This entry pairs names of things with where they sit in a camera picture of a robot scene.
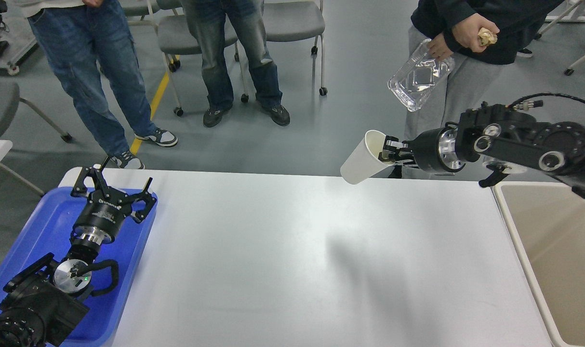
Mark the blue plastic tray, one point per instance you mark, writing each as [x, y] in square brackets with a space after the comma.
[48, 231]

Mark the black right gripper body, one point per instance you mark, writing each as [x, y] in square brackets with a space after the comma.
[434, 151]

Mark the person in grey sweatpants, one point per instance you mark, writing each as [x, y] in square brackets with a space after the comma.
[452, 26]

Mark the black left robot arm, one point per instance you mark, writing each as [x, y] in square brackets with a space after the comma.
[65, 280]

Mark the person in blue jeans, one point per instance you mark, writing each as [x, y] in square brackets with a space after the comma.
[83, 41]

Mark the beige plastic bin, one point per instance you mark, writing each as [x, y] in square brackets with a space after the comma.
[546, 223]

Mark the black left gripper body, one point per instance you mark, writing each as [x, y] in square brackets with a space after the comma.
[101, 219]

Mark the clear plastic food container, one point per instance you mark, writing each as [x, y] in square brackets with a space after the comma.
[417, 78]

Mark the white paper cup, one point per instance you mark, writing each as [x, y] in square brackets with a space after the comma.
[364, 161]

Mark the grey chair middle right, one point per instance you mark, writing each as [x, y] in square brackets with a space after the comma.
[298, 20]

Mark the wheeled robot base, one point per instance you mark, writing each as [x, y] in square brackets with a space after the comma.
[16, 40]

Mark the crumpled paper ball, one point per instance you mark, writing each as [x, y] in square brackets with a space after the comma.
[486, 37]

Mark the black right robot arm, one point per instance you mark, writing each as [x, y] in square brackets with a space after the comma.
[511, 139]

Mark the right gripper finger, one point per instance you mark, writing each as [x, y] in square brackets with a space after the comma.
[392, 143]
[401, 157]

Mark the white chair legs right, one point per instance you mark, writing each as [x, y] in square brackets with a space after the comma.
[564, 28]

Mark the grey chair far left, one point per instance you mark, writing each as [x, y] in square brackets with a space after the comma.
[9, 100]

